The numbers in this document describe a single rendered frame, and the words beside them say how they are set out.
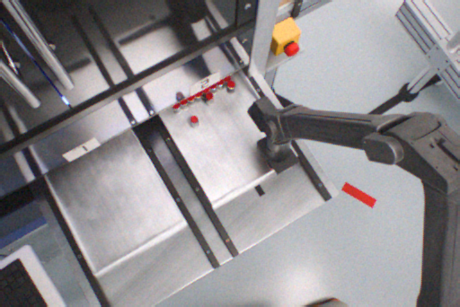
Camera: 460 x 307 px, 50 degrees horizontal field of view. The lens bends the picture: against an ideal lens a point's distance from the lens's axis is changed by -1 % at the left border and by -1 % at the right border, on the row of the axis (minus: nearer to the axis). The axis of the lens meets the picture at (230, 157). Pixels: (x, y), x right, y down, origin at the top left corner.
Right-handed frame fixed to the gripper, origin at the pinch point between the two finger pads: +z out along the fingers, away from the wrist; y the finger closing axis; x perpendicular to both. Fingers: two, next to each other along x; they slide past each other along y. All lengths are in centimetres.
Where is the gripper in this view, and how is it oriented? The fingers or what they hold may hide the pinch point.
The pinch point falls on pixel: (276, 164)
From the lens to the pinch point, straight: 131.8
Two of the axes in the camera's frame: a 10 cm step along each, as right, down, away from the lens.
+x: -8.6, 4.8, -1.6
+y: -5.0, -7.9, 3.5
